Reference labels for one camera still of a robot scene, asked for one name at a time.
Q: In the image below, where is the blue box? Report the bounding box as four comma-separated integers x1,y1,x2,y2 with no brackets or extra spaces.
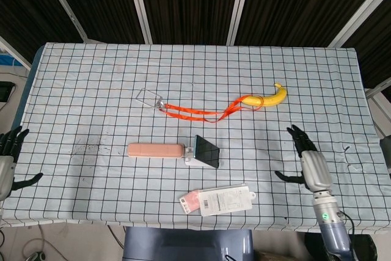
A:
0,53,23,68

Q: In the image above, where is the white metal frame post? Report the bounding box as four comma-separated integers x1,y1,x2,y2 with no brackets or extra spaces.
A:
38,0,89,42
365,79,391,139
327,0,391,47
125,0,153,45
0,36,33,71
227,0,254,45

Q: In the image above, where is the black smartphone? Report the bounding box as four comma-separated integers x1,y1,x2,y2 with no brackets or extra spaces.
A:
191,134,221,169

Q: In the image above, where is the clear badge holder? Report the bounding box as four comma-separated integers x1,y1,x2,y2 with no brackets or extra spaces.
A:
135,88,166,109

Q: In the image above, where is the black round floor object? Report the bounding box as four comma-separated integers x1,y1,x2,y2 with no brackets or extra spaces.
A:
305,232,379,261

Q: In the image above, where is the orange lanyard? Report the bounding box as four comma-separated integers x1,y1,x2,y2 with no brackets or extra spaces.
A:
158,94,264,123

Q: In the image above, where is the checkered light blue tablecloth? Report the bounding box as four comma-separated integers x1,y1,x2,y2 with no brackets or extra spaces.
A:
1,42,390,233

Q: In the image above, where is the pink small packet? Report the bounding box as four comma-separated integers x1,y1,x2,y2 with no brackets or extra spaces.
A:
178,190,202,214

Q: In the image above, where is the yellow banana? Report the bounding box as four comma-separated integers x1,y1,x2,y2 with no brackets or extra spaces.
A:
243,82,288,108

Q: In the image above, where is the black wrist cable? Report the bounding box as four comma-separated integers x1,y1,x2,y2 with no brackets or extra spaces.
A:
338,210,357,236

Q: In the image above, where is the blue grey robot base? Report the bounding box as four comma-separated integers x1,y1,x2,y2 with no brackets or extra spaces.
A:
123,226,254,261

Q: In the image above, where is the white printed packaging bag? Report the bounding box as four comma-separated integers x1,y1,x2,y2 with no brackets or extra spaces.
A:
197,183,256,216

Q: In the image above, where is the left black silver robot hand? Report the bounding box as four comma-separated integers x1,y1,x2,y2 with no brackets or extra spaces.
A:
0,126,45,202

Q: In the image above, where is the grey floor cable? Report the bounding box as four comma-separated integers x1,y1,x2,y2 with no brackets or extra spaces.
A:
21,226,48,261

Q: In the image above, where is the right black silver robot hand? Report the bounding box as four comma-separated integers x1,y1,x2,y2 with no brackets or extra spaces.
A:
274,123,334,194

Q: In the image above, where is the pink oblong case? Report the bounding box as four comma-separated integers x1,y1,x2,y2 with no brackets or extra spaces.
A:
127,142,185,159

